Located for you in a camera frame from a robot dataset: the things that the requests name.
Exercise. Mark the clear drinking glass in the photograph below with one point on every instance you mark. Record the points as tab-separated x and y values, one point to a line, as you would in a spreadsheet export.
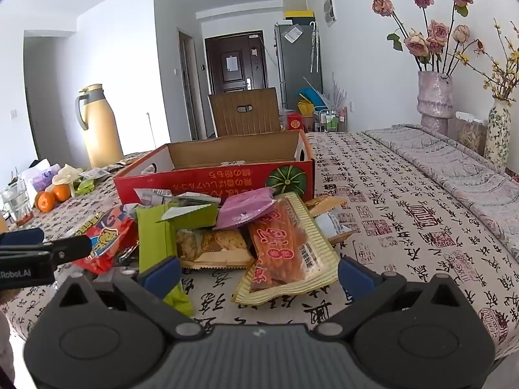
16	204

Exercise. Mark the grey refrigerator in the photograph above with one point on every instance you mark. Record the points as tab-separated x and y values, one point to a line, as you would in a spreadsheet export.
298	69

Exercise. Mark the light green snack packet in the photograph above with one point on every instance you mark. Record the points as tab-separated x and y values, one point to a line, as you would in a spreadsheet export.
198	212

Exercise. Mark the white umbrella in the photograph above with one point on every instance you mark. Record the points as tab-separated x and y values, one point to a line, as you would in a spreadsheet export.
315	48

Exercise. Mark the thin metal stick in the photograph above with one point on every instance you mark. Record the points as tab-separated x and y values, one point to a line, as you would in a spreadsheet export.
151	129

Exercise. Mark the dried pink roses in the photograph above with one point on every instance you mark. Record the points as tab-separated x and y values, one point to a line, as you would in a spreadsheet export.
438	34

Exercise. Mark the purple tissue pack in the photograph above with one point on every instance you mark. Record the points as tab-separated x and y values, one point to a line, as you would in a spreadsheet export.
44	178

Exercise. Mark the pink textured vase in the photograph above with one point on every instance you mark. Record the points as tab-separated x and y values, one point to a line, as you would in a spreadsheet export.
436	101

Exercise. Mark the orange fruit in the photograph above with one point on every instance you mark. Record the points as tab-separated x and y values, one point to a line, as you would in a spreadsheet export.
62	192
45	201

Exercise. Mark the wooden chair back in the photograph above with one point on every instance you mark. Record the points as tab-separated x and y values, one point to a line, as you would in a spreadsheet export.
243	123

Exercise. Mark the grey interior door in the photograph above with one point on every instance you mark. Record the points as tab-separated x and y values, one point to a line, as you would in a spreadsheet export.
187	89

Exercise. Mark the silver white snack packet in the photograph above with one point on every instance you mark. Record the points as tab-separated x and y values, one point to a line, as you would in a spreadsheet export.
162	195

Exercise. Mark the paper sheet on refrigerator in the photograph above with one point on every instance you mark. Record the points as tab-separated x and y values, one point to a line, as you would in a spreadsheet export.
292	34

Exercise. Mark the cream plastic bag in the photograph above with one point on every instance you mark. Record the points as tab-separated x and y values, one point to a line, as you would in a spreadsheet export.
67	174

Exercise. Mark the dark brown entrance door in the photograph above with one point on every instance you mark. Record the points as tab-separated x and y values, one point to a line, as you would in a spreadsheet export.
235	81

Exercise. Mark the white drying rack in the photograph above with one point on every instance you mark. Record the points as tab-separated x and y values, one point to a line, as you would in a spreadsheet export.
336	93

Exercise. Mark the red gift box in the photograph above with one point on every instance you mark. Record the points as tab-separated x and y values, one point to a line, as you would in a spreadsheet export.
295	122

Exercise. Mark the long green snack packet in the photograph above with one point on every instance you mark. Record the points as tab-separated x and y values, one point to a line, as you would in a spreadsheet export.
152	235

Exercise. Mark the white cardboard box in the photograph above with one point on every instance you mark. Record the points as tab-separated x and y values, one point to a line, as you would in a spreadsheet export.
296	0

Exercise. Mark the pink snack packet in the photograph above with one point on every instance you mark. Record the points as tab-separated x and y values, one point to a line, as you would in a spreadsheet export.
243	208

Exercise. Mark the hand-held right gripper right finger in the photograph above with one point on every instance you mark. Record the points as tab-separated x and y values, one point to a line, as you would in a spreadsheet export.
357	277

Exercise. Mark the pink quilted cloth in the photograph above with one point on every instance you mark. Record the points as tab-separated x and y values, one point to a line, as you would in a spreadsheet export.
454	170

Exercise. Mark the yellow thermos jug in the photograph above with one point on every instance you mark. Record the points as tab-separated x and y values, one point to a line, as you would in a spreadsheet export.
101	129

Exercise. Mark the yellow and black box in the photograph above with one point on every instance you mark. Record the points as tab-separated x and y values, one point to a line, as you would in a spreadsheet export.
299	16

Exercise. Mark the red cardboard box pumpkin print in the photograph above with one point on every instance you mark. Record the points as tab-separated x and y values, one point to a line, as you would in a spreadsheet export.
194	178

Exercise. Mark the clear cracker snack packet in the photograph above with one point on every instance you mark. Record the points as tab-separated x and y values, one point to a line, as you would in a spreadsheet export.
215	245

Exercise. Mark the white printed packet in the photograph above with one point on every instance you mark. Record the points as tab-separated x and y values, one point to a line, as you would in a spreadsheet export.
95	173

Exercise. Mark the floral porcelain vase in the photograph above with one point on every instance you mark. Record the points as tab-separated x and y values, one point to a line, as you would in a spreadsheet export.
498	137

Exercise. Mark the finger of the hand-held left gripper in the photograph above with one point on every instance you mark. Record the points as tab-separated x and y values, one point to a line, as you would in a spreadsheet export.
71	248
22	237

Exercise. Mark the yellow flower branches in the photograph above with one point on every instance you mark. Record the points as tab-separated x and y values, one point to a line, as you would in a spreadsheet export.
505	73

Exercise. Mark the yellow bag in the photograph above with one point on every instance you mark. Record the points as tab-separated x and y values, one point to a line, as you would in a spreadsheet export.
306	108

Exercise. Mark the small green packet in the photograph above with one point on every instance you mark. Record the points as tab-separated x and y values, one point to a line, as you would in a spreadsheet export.
86	186

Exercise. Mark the red snack bag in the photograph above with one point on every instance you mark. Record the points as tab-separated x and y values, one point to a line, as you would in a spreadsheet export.
111	237

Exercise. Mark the blue plastic basket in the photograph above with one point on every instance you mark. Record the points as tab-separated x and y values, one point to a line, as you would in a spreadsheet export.
310	94

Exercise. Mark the striped beige orange snack packet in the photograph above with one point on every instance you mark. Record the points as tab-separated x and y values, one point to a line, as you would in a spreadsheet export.
284	251

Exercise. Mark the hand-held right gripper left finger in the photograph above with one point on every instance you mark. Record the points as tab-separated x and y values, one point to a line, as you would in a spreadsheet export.
160	277

